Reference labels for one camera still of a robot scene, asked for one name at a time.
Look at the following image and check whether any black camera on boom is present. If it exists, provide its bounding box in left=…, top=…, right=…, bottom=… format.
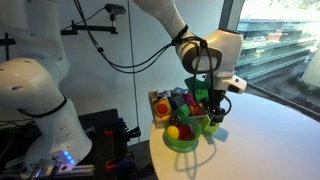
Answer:
left=104, top=3, right=128, bottom=16

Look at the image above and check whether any bright red toy fruit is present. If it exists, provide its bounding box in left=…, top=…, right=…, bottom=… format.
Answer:
left=178, top=124, right=196, bottom=142

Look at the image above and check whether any black clamp orange handle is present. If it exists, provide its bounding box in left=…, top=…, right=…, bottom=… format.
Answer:
left=104, top=155, right=138, bottom=175
left=103, top=118, right=143, bottom=162

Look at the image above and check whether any dark window frame post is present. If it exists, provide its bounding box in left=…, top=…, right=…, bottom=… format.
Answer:
left=218, top=0, right=247, bottom=34

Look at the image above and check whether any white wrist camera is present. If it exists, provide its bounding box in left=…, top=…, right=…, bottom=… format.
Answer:
left=221, top=74, right=249, bottom=95

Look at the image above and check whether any dark red toy fruit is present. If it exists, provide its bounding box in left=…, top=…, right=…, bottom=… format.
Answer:
left=168, top=115, right=182, bottom=127

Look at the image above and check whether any black equipment cart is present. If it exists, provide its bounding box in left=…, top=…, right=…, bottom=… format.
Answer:
left=0, top=108, right=158, bottom=180

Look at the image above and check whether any blue block yellow numeral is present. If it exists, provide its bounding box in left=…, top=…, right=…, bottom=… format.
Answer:
left=172, top=86, right=189, bottom=96

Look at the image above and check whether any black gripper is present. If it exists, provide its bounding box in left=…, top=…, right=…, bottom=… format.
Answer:
left=207, top=89, right=226, bottom=127

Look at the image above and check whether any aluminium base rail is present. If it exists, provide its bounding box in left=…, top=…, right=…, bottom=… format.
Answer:
left=0, top=162, right=96, bottom=179

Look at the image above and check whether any yellow-green toy block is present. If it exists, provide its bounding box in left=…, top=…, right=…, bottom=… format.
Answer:
left=200, top=114, right=221, bottom=135

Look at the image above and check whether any orange toy ball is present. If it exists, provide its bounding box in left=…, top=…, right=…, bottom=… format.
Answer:
left=190, top=103, right=206, bottom=117

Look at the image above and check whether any dark window railing bar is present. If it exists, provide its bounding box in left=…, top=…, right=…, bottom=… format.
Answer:
left=246, top=82, right=320, bottom=123

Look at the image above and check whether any magenta toy block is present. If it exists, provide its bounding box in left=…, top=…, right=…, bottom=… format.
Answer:
left=182, top=93, right=198, bottom=108

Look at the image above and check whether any wooden tray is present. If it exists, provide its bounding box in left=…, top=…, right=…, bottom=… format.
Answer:
left=148, top=88, right=208, bottom=130

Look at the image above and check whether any yellow toy lemon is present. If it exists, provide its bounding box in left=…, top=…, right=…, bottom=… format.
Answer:
left=166, top=125, right=180, bottom=140

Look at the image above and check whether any green plastic bowl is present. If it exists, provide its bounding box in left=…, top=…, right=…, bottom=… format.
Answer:
left=162, top=115, right=204, bottom=150

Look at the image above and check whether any thin black hanging cable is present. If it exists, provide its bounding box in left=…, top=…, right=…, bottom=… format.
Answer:
left=126, top=0, right=142, bottom=145

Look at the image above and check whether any white block black drawing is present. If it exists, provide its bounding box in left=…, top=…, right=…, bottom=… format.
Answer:
left=157, top=89, right=173, bottom=100

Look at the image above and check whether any green printed camera mount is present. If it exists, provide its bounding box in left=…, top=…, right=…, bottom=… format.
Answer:
left=183, top=76, right=210, bottom=103

